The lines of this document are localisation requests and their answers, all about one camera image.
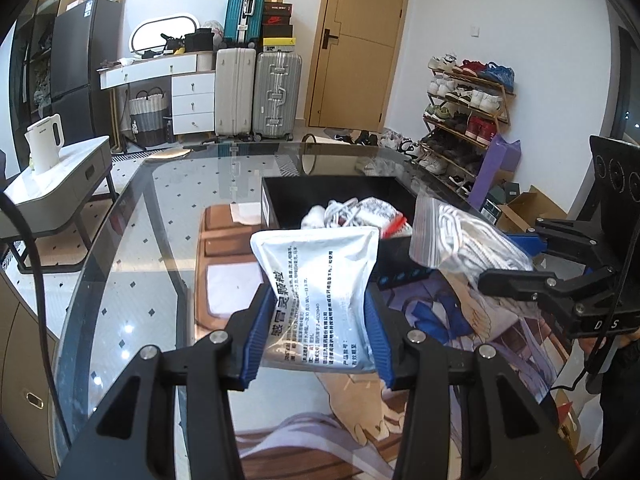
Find black cable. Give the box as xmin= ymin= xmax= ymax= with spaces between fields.
xmin=0 ymin=192 xmax=71 ymax=441

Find teal suitcase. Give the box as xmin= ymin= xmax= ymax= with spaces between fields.
xmin=223 ymin=0 xmax=268 ymax=48

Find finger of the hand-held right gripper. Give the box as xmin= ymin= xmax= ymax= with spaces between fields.
xmin=506 ymin=219 xmax=618 ymax=273
xmin=477 ymin=267 xmax=598 ymax=318

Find white suitcase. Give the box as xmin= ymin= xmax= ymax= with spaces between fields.
xmin=215 ymin=47 xmax=257 ymax=137

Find wooden shoe rack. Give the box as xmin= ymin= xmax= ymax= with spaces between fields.
xmin=417 ymin=57 xmax=516 ymax=196

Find black cardboard box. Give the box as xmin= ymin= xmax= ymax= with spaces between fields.
xmin=261 ymin=175 xmax=436 ymax=288

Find printed desk mat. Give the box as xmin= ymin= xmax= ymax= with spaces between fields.
xmin=192 ymin=204 xmax=606 ymax=480

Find open cardboard box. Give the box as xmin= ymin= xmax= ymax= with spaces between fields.
xmin=497 ymin=185 xmax=568 ymax=235

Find zip bag with white rope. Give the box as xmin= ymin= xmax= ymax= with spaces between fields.
xmin=410 ymin=192 xmax=536 ymax=277

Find grey side table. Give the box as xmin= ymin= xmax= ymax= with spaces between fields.
xmin=0 ymin=136 xmax=118 ymax=275

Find clear red-seal zip bag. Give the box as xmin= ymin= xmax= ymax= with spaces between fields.
xmin=382 ymin=214 xmax=413 ymax=239

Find white dressing table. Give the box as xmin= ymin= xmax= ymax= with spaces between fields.
xmin=98 ymin=52 xmax=217 ymax=136

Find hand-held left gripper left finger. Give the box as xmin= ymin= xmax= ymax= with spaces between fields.
xmin=57 ymin=284 xmax=277 ymax=480

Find dark glass wardrobe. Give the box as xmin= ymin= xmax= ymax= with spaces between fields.
xmin=11 ymin=7 xmax=58 ymax=166

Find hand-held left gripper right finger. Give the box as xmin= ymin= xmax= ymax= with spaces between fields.
xmin=364 ymin=287 xmax=586 ymax=480

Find oval white-framed mirror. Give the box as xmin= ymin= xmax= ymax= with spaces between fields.
xmin=131 ymin=15 xmax=201 ymax=58

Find white paper napkin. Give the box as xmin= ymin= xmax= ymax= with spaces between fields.
xmin=230 ymin=202 xmax=263 ymax=226

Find black refrigerator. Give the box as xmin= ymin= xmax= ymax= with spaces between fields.
xmin=50 ymin=0 xmax=126 ymax=148

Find wooden door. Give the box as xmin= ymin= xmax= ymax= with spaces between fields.
xmin=305 ymin=0 xmax=413 ymax=131

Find silver foil pouch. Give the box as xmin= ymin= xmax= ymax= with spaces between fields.
xmin=250 ymin=226 xmax=380 ymax=376

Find silver suitcase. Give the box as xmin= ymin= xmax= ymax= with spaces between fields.
xmin=251 ymin=51 xmax=303 ymax=142

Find white rolled towel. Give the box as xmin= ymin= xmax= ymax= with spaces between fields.
xmin=301 ymin=205 xmax=328 ymax=230

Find purple bag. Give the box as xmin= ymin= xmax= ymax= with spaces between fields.
xmin=470 ymin=135 xmax=522 ymax=211

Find dark green boxes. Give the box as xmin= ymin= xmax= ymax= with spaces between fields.
xmin=480 ymin=182 xmax=523 ymax=223

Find beige cabinet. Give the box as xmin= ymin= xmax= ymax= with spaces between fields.
xmin=0 ymin=260 xmax=61 ymax=476

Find woven storage basket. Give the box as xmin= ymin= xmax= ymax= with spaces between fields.
xmin=129 ymin=87 xmax=171 ymax=148

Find loose scattered sneakers group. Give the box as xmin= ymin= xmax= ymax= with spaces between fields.
xmin=330 ymin=129 xmax=441 ymax=175

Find clear labelled plastic packet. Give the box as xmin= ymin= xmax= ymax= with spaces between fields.
xmin=357 ymin=197 xmax=402 ymax=228

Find black bag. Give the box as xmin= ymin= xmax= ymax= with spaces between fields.
xmin=184 ymin=29 xmax=216 ymax=53

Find white electric kettle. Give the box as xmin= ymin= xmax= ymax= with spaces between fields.
xmin=25 ymin=114 xmax=65 ymax=175

